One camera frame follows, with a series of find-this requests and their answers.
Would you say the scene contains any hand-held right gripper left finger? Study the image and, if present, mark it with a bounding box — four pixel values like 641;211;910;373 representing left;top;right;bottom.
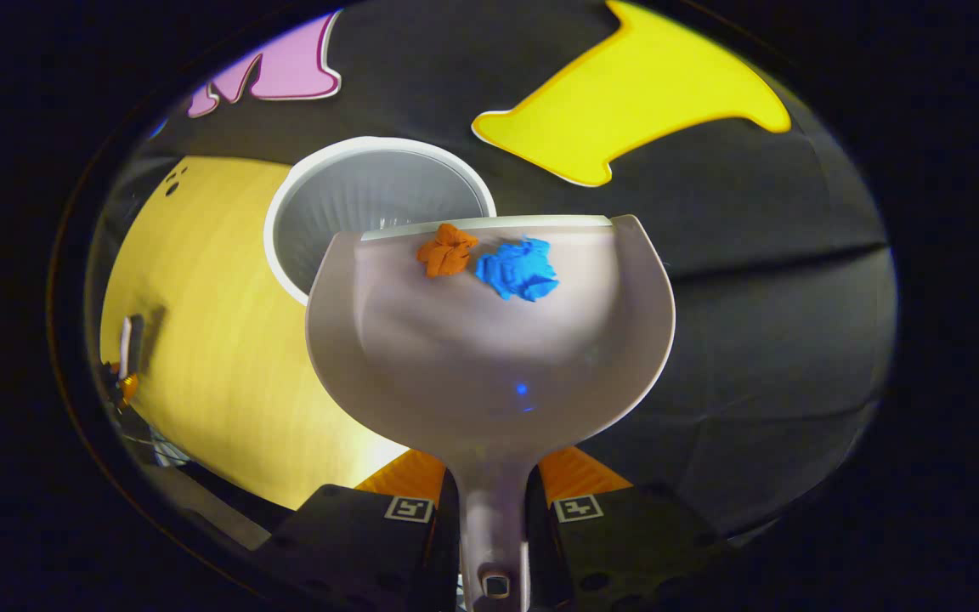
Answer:
271;448;464;612

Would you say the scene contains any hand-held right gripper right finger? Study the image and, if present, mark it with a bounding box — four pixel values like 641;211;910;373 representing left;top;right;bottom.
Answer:
527;445;730;612

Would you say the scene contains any lilac plastic dustpan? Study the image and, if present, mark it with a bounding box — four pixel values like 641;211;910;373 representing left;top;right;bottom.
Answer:
304;214;677;612

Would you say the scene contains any blue paper trash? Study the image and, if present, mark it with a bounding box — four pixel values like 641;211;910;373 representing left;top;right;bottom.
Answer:
475;236;560;303

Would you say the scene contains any ribbed white garbage bin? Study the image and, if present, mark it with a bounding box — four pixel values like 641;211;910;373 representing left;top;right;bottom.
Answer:
263;136;497;307

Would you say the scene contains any orange paper trash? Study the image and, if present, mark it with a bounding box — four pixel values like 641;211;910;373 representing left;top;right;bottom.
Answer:
417;223;480;279

